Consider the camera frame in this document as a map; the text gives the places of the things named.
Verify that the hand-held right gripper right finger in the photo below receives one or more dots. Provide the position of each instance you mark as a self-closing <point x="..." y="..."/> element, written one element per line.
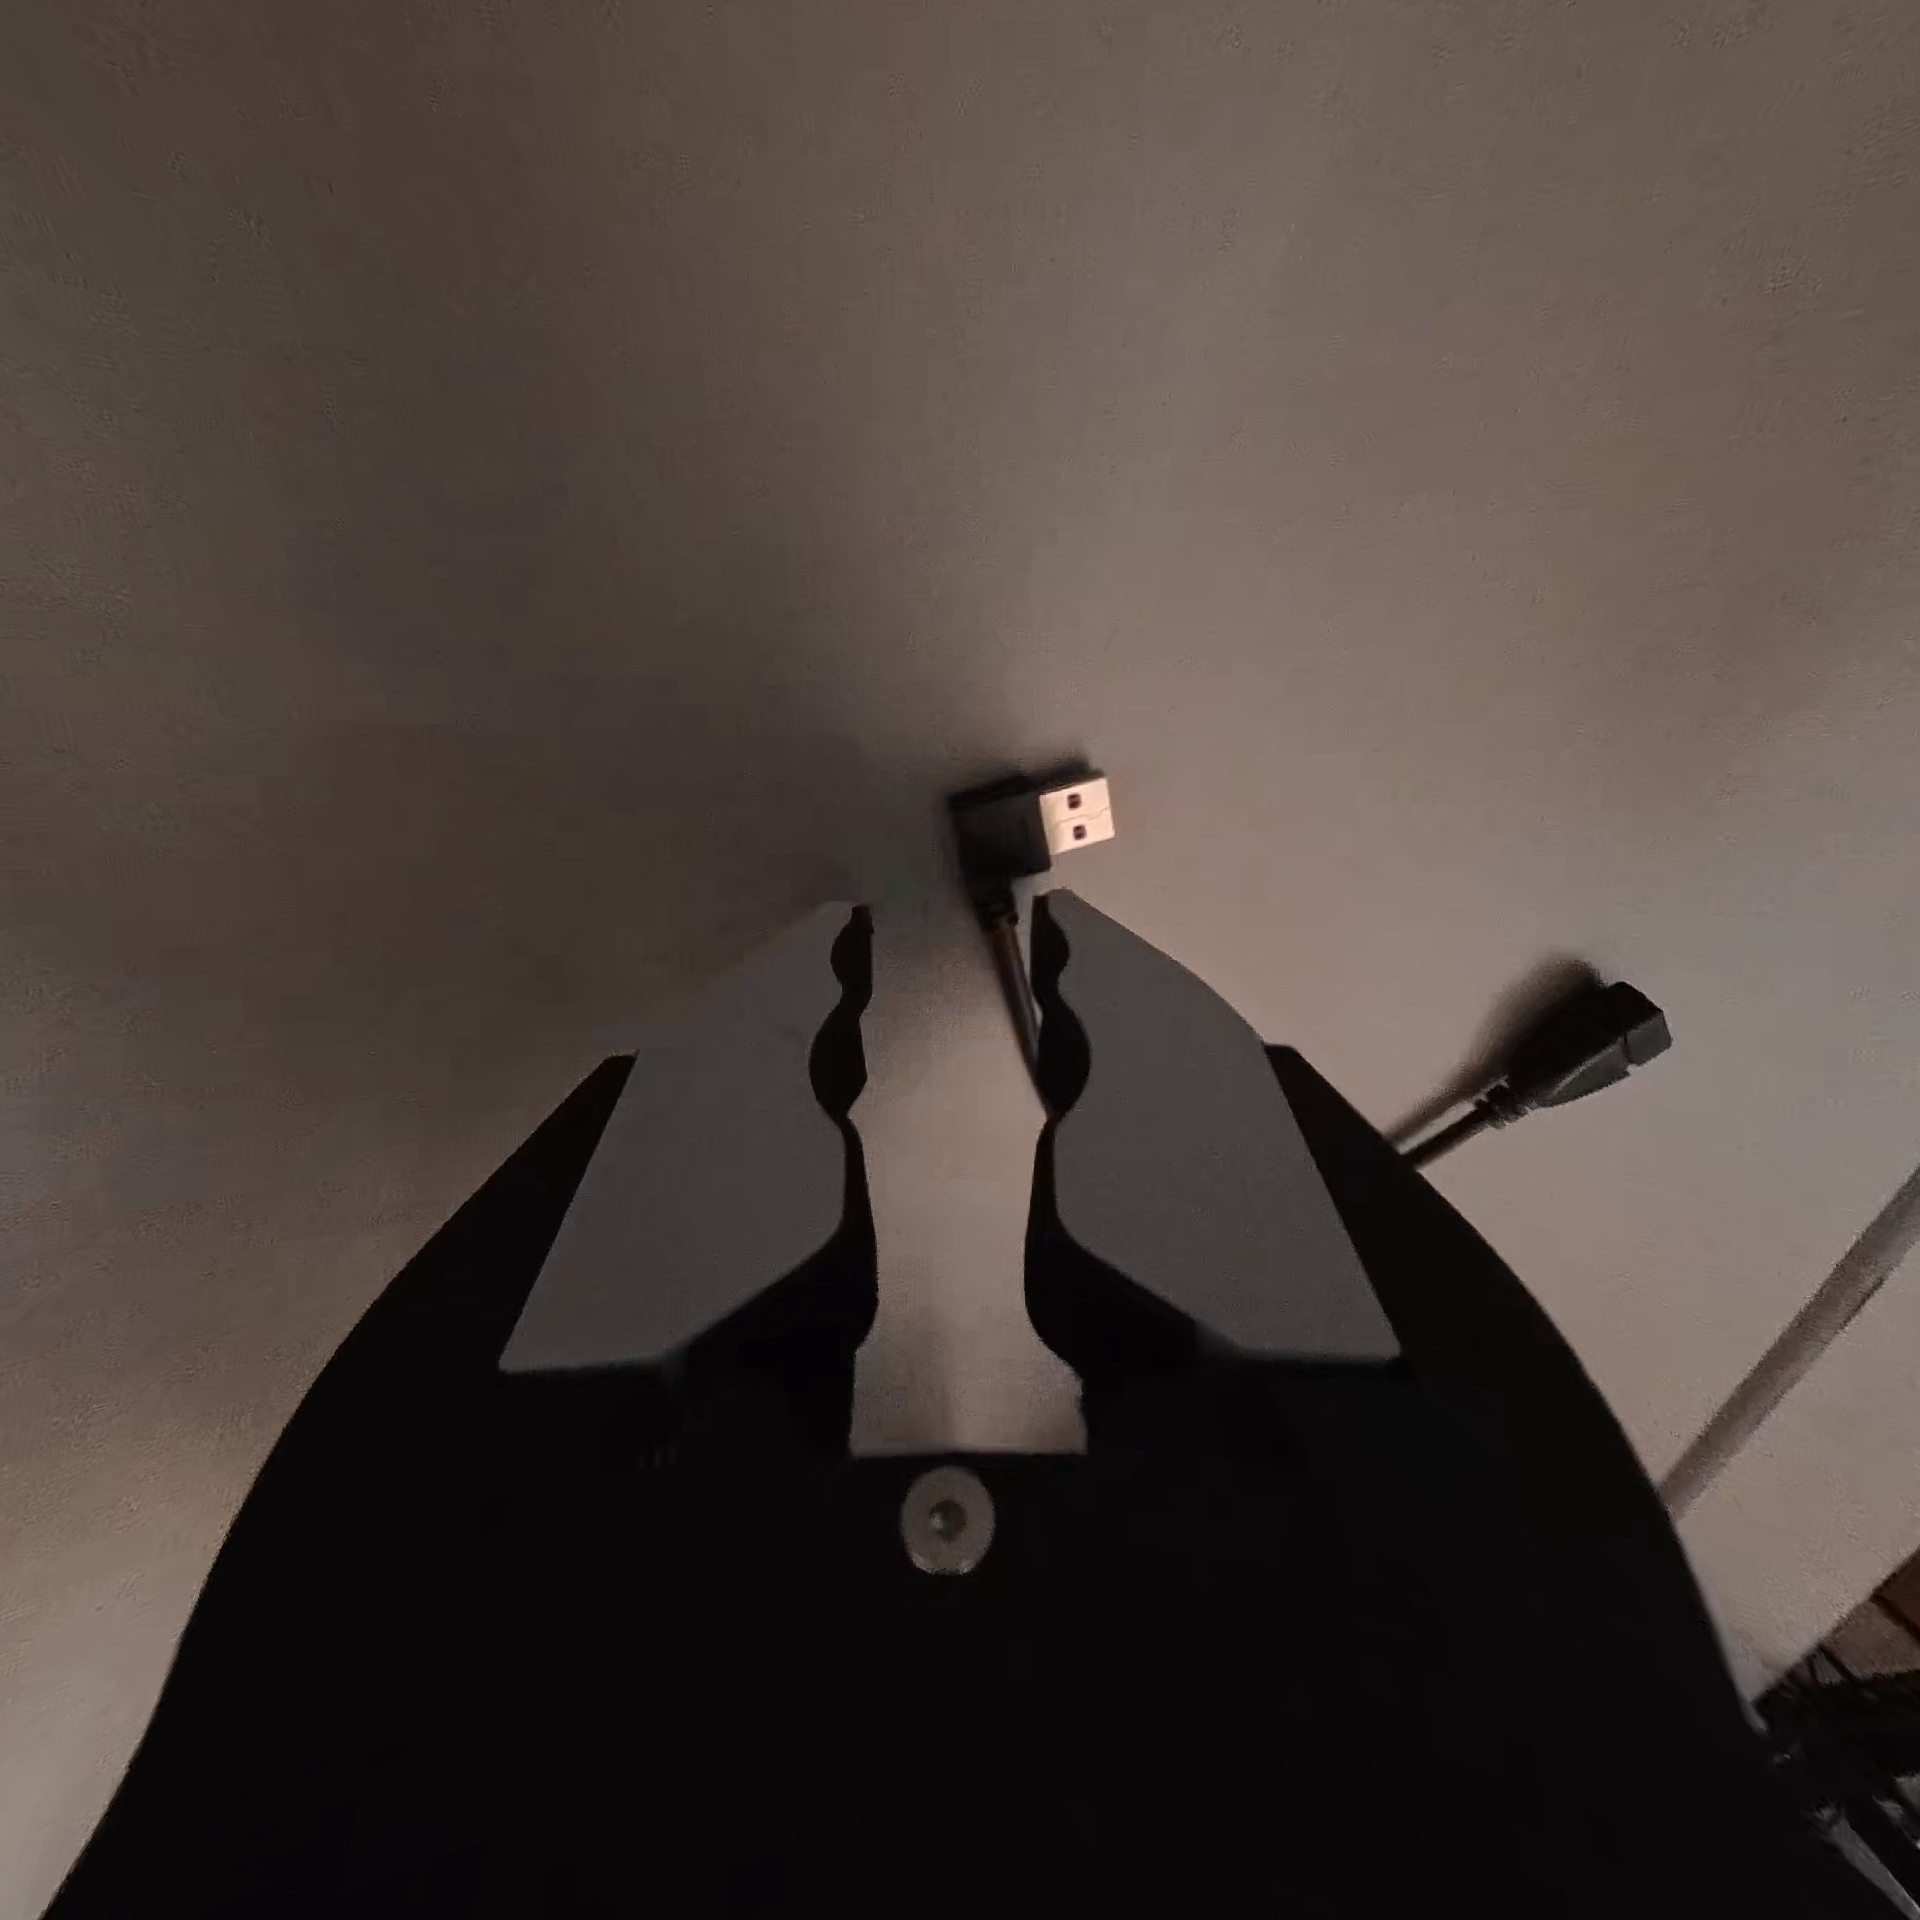
<point x="1200" y="1184"/>

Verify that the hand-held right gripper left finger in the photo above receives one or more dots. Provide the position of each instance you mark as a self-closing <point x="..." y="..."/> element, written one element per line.
<point x="704" y="1184"/>

